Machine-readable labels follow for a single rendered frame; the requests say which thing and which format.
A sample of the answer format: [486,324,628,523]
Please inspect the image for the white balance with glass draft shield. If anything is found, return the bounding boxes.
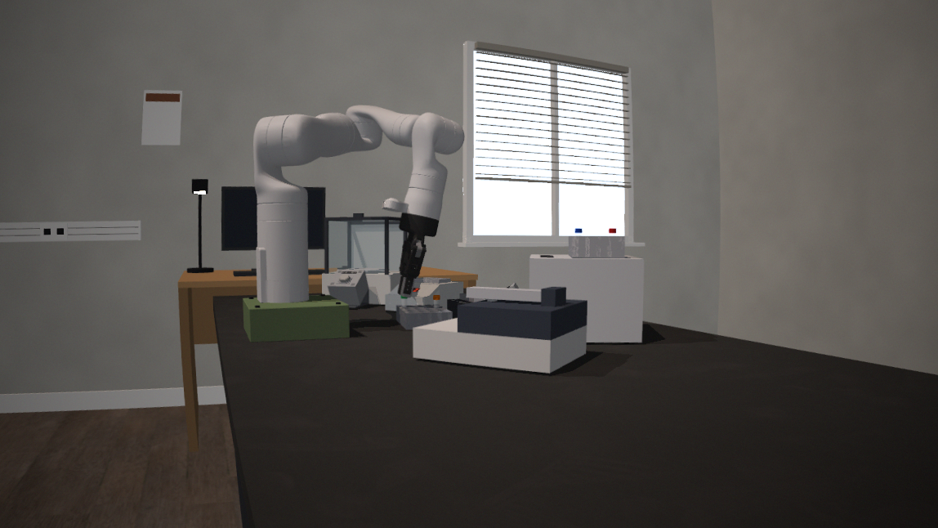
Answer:
[322,213,409,308]

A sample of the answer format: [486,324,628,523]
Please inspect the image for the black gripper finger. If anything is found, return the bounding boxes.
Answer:
[400,239,427,298]
[398,241,414,294]

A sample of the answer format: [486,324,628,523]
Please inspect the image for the white tube rack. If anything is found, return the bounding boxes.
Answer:
[396,304,453,330]

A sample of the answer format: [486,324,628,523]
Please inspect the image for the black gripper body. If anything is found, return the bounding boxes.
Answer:
[399,213,439,259]

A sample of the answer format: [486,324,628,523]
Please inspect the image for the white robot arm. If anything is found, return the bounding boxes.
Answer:
[253,105,465,303]

